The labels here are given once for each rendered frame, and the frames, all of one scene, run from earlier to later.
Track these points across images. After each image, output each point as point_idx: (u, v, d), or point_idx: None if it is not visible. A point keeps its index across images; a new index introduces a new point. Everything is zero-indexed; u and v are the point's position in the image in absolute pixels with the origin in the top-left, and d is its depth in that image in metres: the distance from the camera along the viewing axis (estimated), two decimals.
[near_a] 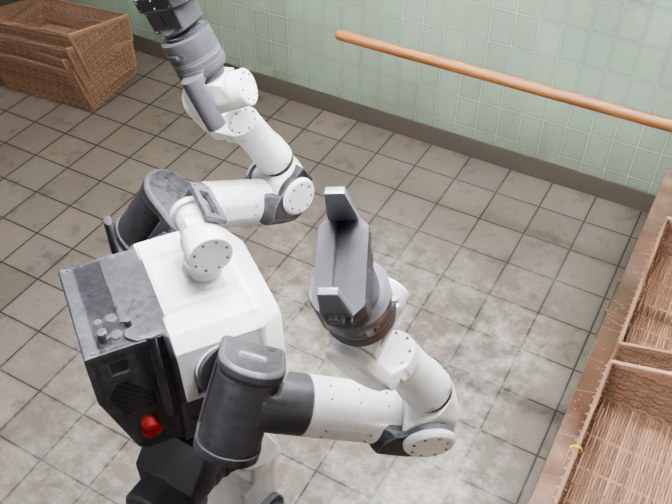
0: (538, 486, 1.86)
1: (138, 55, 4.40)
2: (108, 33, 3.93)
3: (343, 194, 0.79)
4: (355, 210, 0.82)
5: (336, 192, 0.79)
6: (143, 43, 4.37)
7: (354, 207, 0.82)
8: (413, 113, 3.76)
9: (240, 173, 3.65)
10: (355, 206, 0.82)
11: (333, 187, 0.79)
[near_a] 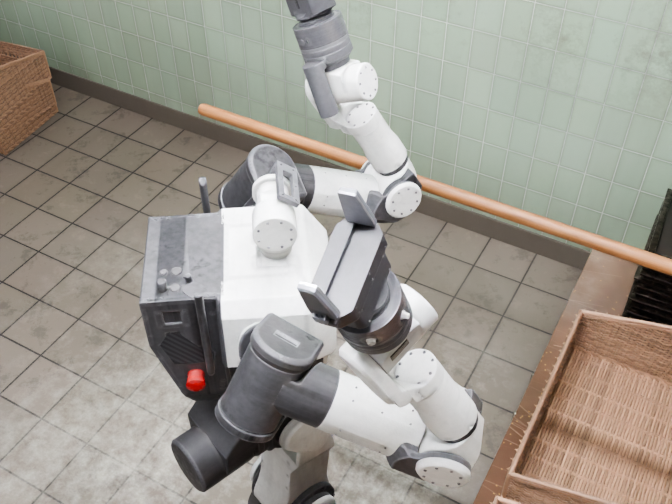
0: None
1: (62, 91, 4.14)
2: (20, 72, 3.66)
3: (354, 197, 0.78)
4: (370, 216, 0.82)
5: (348, 193, 0.78)
6: (66, 78, 4.11)
7: (369, 213, 0.81)
8: None
9: None
10: (372, 212, 0.82)
11: (347, 188, 0.79)
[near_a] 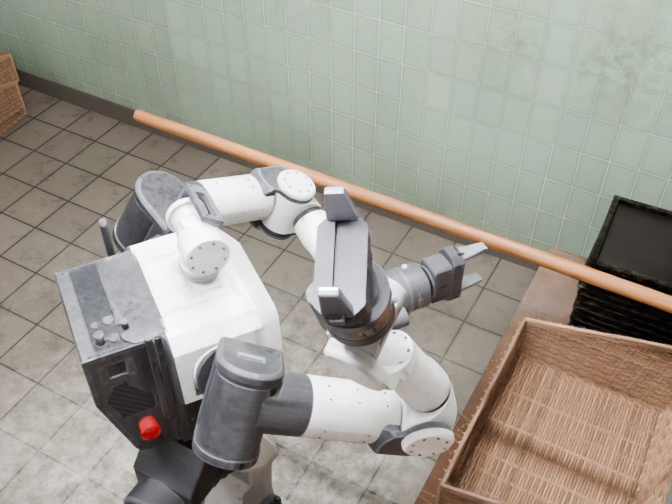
0: None
1: (32, 94, 4.12)
2: None
3: (343, 194, 0.79)
4: (354, 210, 0.82)
5: (336, 192, 0.79)
6: (36, 81, 4.09)
7: (353, 207, 0.82)
8: (310, 164, 3.47)
9: None
10: (354, 206, 0.82)
11: (332, 187, 0.79)
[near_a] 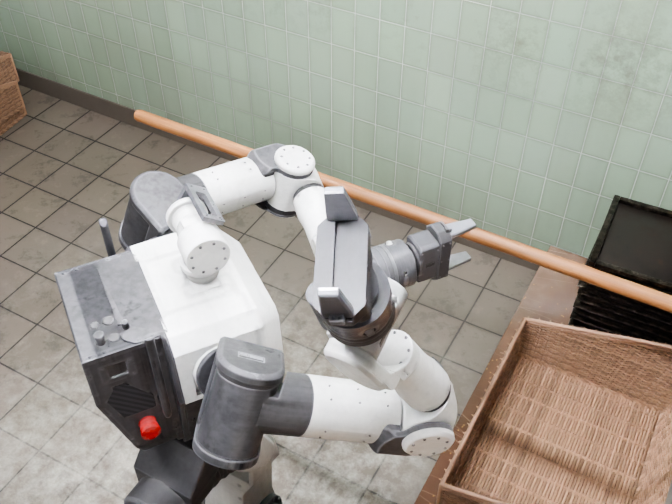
0: None
1: (32, 94, 4.12)
2: None
3: (343, 194, 0.79)
4: (354, 210, 0.82)
5: (336, 192, 0.79)
6: (36, 81, 4.09)
7: (353, 207, 0.82)
8: None
9: (118, 230, 3.37)
10: (354, 206, 0.82)
11: (332, 187, 0.79)
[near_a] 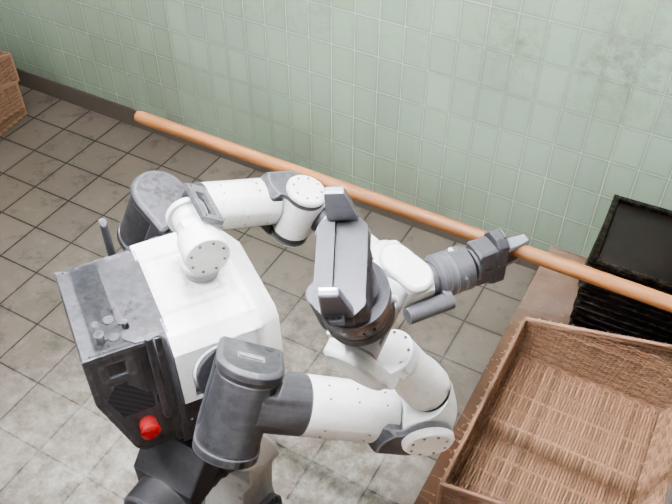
0: None
1: (32, 94, 4.12)
2: None
3: (343, 194, 0.79)
4: (354, 210, 0.82)
5: (336, 192, 0.79)
6: (36, 81, 4.09)
7: (353, 207, 0.82)
8: (310, 164, 3.48)
9: None
10: (354, 206, 0.82)
11: (332, 187, 0.79)
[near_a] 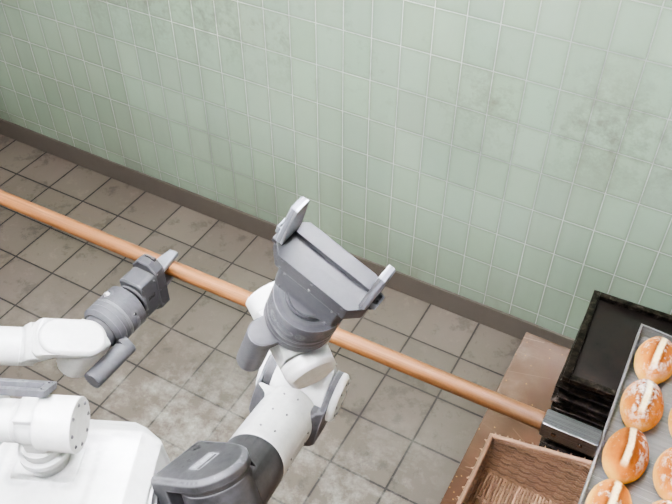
0: None
1: None
2: None
3: (308, 201, 0.78)
4: (301, 216, 0.82)
5: (304, 204, 0.77)
6: None
7: (301, 213, 0.81)
8: (275, 217, 3.23)
9: (67, 290, 3.12)
10: None
11: (297, 202, 0.77)
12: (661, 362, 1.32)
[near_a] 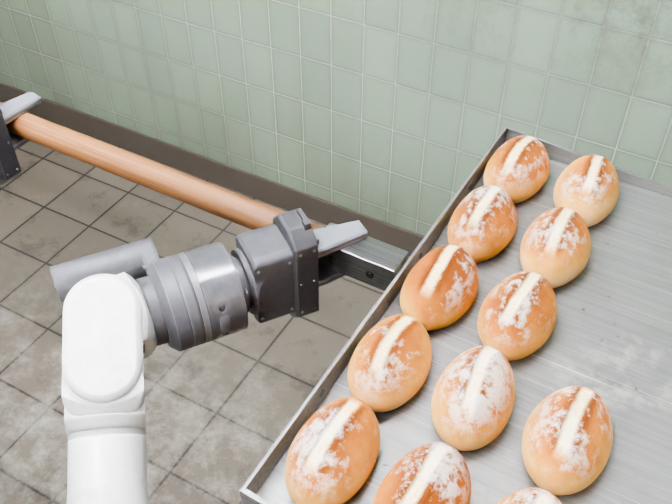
0: None
1: None
2: None
3: (357, 226, 0.80)
4: (317, 232, 0.79)
5: (362, 229, 0.79)
6: None
7: (322, 230, 0.79)
8: (226, 155, 2.69)
9: None
10: (318, 228, 0.78)
11: (363, 226, 0.78)
12: (519, 163, 0.84)
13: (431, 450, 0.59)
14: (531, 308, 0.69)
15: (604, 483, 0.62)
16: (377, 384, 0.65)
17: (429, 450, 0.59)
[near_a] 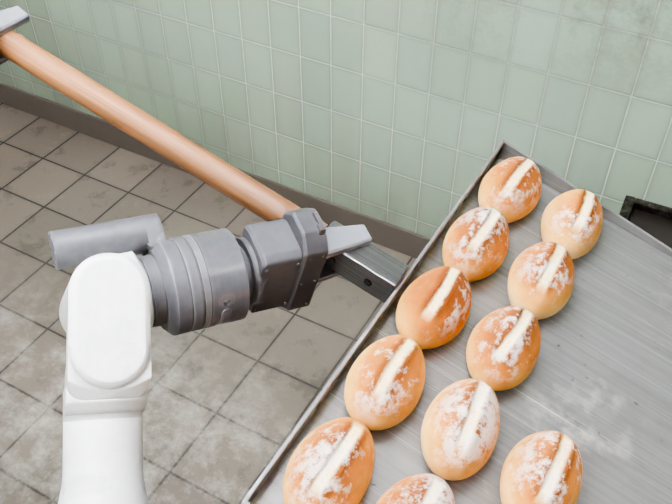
0: None
1: None
2: None
3: (360, 229, 0.80)
4: None
5: (365, 233, 0.79)
6: None
7: (327, 229, 0.78)
8: (226, 155, 2.69)
9: None
10: None
11: (368, 232, 0.79)
12: (518, 188, 0.87)
13: (429, 486, 0.62)
14: (523, 348, 0.73)
15: None
16: (377, 408, 0.67)
17: (427, 486, 0.62)
